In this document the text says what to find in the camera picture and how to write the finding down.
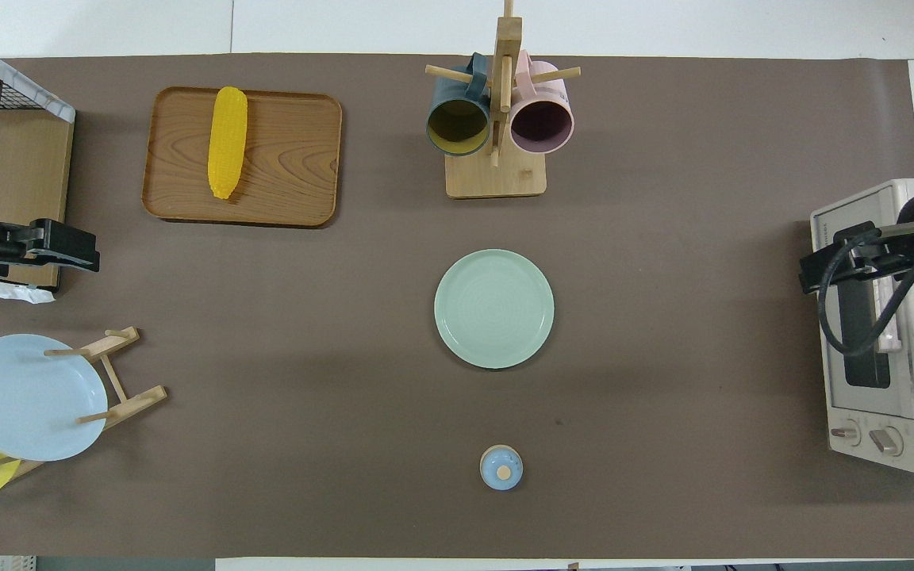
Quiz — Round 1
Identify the brown wooden tray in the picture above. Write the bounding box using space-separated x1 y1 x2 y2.
142 86 344 229

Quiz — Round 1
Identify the wooden mug tree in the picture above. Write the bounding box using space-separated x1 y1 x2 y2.
425 0 582 199

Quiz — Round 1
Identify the wooden wire basket shelf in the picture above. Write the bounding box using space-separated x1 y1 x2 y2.
0 32 77 302

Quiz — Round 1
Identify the pink mug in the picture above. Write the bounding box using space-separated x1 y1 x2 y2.
509 50 576 155

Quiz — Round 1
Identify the white checked cloth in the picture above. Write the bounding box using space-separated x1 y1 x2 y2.
0 30 77 305

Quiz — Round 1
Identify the light blue plate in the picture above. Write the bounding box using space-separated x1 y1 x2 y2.
0 334 109 462

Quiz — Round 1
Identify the yellow corn cob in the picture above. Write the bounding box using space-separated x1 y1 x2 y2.
209 86 249 201

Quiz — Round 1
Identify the wooden plate rack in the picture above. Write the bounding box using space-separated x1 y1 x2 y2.
0 326 168 481

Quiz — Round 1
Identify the light green plate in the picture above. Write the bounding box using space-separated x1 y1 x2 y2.
434 249 555 370

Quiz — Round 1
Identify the brown table mat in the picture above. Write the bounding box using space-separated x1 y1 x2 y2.
0 54 914 560

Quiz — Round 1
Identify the dark blue mug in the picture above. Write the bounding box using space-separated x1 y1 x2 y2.
425 53 493 158

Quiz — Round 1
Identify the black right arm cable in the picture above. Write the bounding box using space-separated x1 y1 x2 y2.
817 224 914 362

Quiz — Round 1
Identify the small blue bowl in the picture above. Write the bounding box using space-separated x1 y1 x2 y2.
479 445 524 491

